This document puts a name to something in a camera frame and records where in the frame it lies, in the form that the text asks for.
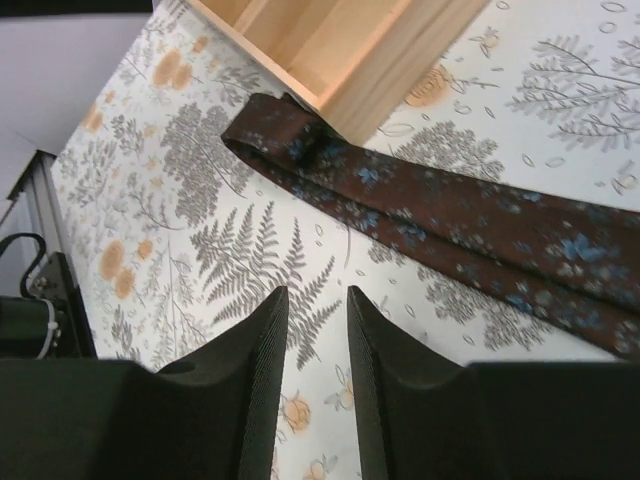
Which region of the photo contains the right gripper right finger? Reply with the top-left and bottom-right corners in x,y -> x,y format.
347,286 -> 639,479

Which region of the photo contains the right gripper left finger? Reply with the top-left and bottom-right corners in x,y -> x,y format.
1,286 -> 289,479

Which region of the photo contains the wooden compartment tray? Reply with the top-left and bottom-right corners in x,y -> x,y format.
192,0 -> 488,145

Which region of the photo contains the dark brown patterned tie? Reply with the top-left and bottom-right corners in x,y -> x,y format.
222,94 -> 639,361

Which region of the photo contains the aluminium frame rail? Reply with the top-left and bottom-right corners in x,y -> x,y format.
1,150 -> 70,277

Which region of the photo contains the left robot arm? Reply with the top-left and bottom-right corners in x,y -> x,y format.
1,232 -> 63,360

